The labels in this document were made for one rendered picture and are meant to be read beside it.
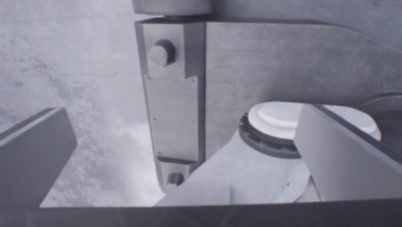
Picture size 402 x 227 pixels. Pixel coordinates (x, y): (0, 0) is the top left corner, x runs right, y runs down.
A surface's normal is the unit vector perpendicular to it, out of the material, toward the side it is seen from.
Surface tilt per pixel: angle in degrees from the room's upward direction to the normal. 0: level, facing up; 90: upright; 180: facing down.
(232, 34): 0
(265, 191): 90
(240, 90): 0
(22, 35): 0
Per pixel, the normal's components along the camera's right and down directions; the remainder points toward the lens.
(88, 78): -0.18, 0.48
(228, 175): 0.00, -0.87
